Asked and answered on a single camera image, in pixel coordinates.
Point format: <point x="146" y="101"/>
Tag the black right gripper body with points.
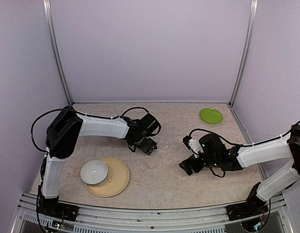
<point x="197" y="167"/>

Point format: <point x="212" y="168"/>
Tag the right aluminium corner post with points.
<point x="245" y="52"/>

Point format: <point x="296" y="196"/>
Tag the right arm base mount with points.
<point x="251" y="207"/>

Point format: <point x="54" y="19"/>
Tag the aluminium corner post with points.
<point x="245" y="52"/>
<point x="51" y="30"/>

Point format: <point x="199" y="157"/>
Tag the aluminium front rail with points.
<point x="98" y="219"/>

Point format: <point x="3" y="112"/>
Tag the left aluminium corner post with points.
<point x="51" y="30"/>

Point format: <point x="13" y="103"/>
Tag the white ceramic bowl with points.
<point x="94" y="173"/>

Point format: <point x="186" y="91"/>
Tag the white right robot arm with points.
<point x="210" y="152"/>

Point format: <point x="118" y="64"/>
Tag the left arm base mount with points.
<point x="56" y="209"/>

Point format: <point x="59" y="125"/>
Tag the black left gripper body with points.
<point x="147" y="148"/>

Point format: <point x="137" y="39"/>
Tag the beige round plate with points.
<point x="116" y="182"/>

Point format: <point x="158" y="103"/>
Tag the green plastic plate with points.
<point x="211" y="116"/>

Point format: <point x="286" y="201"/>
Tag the clear plastic pill organizer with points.
<point x="162" y="144"/>

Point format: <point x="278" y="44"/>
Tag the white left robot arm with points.
<point x="69" y="125"/>

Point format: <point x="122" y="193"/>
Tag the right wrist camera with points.
<point x="193" y="145"/>

